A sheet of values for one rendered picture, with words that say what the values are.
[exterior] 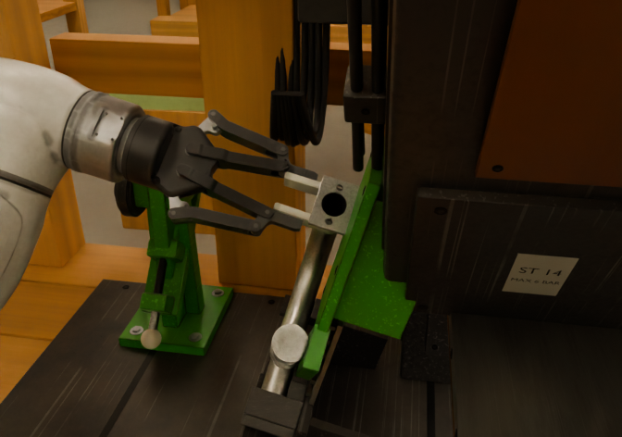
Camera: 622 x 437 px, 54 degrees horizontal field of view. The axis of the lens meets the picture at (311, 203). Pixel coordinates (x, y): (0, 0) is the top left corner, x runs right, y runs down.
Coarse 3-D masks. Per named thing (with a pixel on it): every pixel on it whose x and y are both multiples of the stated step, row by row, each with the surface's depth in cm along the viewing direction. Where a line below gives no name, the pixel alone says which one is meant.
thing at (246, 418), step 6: (246, 414) 67; (246, 420) 67; (252, 420) 67; (258, 420) 67; (264, 420) 67; (246, 426) 70; (252, 426) 67; (258, 426) 67; (264, 426) 67; (270, 426) 67; (276, 426) 67; (282, 426) 67; (270, 432) 67; (276, 432) 67; (282, 432) 67; (288, 432) 67
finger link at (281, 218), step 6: (258, 216) 64; (276, 216) 64; (282, 216) 64; (288, 216) 64; (264, 222) 64; (270, 222) 65; (276, 222) 64; (282, 222) 64; (288, 222) 64; (294, 222) 64; (300, 222) 64; (264, 228) 65; (288, 228) 65; (294, 228) 64; (300, 228) 64
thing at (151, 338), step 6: (156, 312) 84; (150, 318) 84; (156, 318) 84; (150, 324) 84; (156, 324) 84; (150, 330) 83; (156, 330) 84; (144, 336) 82; (150, 336) 82; (156, 336) 83; (144, 342) 82; (150, 342) 82; (156, 342) 83; (150, 348) 83
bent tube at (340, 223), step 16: (320, 192) 63; (336, 192) 64; (352, 192) 64; (320, 208) 63; (336, 208) 69; (352, 208) 63; (320, 224) 62; (336, 224) 63; (320, 240) 72; (304, 256) 74; (320, 256) 73; (304, 272) 74; (320, 272) 74; (304, 288) 74; (288, 304) 74; (304, 304) 73; (288, 320) 72; (304, 320) 73; (272, 368) 70; (272, 384) 69; (288, 384) 70
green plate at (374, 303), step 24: (360, 192) 59; (360, 216) 53; (360, 240) 54; (336, 264) 61; (360, 264) 57; (336, 288) 57; (360, 288) 58; (384, 288) 58; (336, 312) 60; (360, 312) 59; (384, 312) 59; (408, 312) 58
